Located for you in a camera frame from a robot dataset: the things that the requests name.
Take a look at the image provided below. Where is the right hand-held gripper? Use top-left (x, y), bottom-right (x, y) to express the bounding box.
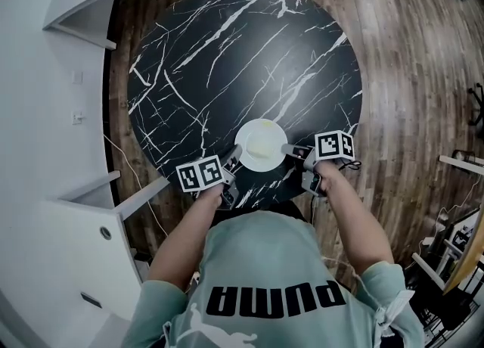
top-left (281, 129), bottom-right (355, 198)

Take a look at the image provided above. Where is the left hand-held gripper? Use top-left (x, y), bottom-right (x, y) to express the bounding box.
top-left (175, 144), bottom-right (244, 211)

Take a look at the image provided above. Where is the white round plate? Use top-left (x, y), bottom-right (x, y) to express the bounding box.
top-left (234, 119), bottom-right (287, 172)

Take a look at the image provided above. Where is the person's left forearm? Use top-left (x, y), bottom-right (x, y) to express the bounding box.
top-left (147, 191), bottom-right (224, 294)

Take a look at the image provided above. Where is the person's right forearm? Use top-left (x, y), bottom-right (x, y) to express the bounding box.
top-left (321, 164), bottom-right (396, 294)

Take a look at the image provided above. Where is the round black marble table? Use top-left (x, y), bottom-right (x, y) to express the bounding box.
top-left (126, 0), bottom-right (364, 211)

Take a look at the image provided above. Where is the person's left hand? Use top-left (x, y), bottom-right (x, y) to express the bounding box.
top-left (196, 184), bottom-right (222, 210)

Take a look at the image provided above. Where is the person's right hand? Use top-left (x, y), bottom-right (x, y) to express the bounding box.
top-left (319, 159), bottom-right (343, 197)

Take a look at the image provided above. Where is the person's green shirt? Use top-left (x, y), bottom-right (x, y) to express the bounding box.
top-left (120, 210), bottom-right (427, 348)

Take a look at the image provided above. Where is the grey desk bar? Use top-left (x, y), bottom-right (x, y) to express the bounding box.
top-left (439, 151), bottom-right (484, 169)

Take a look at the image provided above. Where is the white desk with round grommet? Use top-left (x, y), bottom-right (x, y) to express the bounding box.
top-left (39, 170), bottom-right (171, 340)

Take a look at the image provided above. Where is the black office chair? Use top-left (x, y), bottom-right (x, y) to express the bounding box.
top-left (467, 83), bottom-right (484, 126)

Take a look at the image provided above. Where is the black white printed board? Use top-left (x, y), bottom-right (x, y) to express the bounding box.
top-left (449, 225), bottom-right (477, 253)

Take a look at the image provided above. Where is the wooden desk top edge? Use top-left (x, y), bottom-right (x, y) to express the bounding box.
top-left (442, 202), bottom-right (484, 294)

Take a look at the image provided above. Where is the white floor cable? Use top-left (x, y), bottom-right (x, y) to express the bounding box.
top-left (104, 134), bottom-right (167, 234)

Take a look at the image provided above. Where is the white shoulder strap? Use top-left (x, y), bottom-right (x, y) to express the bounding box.
top-left (376, 289), bottom-right (417, 340)

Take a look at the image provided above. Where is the black wall panel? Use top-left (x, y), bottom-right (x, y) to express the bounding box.
top-left (80, 292), bottom-right (102, 309)

